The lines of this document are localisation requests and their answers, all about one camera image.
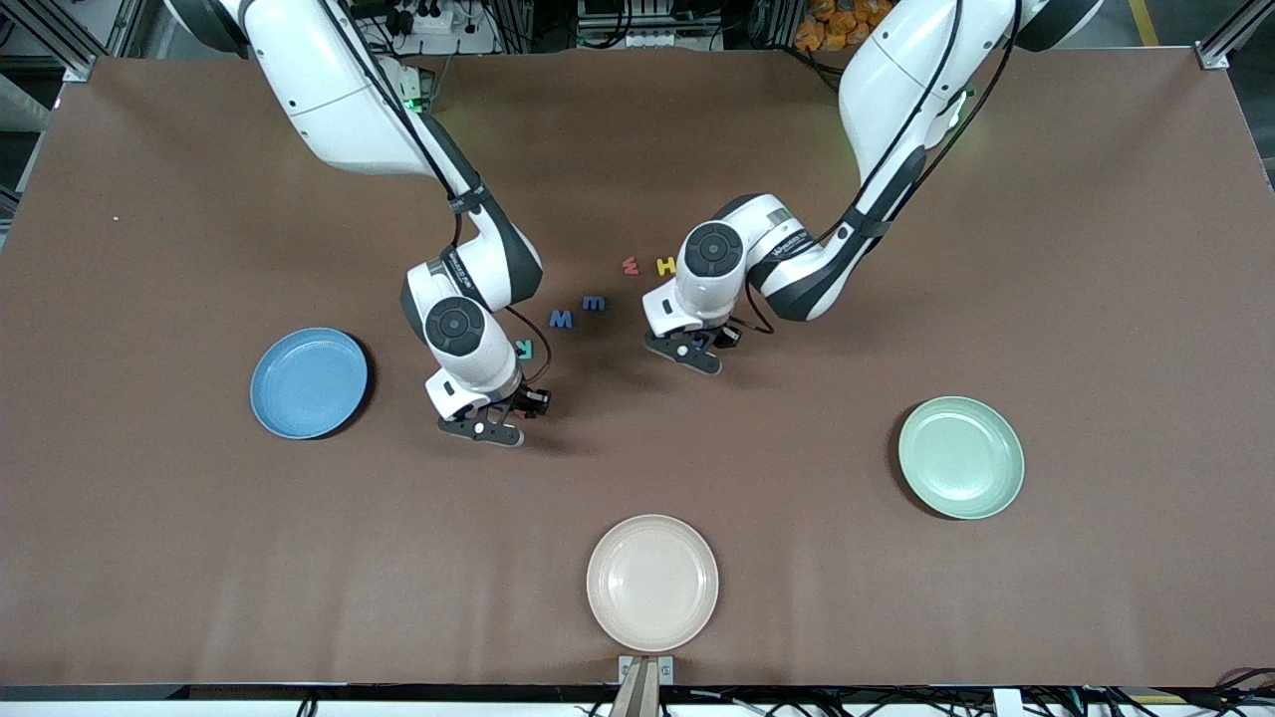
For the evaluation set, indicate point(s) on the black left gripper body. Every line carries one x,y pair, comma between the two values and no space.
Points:
724,336

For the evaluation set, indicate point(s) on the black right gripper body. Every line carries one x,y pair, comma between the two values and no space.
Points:
530,401

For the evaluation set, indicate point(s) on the blue uppercase letter W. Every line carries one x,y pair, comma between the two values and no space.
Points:
561,320

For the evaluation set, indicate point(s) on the yellow uppercase letter H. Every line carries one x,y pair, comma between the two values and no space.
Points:
665,266

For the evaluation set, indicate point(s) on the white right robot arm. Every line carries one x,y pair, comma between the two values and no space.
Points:
329,100

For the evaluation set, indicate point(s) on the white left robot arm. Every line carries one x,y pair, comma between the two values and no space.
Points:
896,80

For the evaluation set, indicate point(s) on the beige plate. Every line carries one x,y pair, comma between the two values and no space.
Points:
652,583

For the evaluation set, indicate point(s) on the blue plate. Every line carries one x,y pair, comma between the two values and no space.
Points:
304,383

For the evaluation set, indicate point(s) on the green plate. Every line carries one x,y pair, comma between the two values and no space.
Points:
961,458

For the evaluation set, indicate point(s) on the orange bag pile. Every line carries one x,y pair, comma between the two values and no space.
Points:
817,35

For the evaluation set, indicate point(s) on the white power strip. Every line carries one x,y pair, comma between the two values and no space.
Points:
473,42

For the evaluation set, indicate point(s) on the small white box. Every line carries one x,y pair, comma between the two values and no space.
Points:
1007,703

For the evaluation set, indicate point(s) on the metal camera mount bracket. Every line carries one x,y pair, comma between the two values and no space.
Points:
645,687

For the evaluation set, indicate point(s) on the aluminium frame profile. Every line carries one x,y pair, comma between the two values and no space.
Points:
1230,35
50,40

